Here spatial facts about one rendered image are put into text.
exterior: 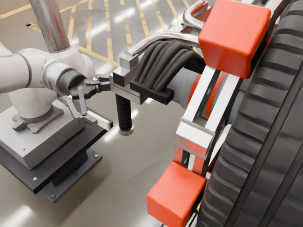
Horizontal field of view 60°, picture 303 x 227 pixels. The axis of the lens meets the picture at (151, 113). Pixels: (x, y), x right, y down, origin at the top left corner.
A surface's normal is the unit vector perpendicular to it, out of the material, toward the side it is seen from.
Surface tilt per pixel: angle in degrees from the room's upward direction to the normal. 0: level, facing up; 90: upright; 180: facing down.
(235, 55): 125
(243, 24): 35
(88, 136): 0
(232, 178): 68
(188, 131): 45
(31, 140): 1
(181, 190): 0
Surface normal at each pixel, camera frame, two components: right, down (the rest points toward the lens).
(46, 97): 0.65, 0.51
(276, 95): -0.40, -0.08
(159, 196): 0.00, -0.71
